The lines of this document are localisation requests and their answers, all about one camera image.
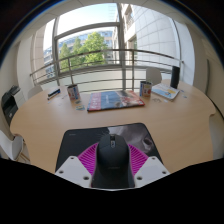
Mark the black cylinder speaker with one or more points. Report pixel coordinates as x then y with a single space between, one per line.
175 77

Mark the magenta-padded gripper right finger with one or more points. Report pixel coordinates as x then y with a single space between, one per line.
150 168

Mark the black cat-print mouse pad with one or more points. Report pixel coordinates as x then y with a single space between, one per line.
76 141

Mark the black computer mouse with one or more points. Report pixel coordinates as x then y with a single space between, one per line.
112 163

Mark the metal balcony railing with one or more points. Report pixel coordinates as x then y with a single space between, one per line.
100 51

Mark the black printer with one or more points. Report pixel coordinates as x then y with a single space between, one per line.
10 105

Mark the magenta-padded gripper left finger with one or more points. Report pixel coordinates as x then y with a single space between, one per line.
73 168

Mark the red and blue magazine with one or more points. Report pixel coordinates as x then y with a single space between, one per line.
115 100

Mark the white and red mug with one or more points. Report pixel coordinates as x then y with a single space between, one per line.
145 89

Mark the white chair with wooden legs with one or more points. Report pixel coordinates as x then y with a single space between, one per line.
10 145

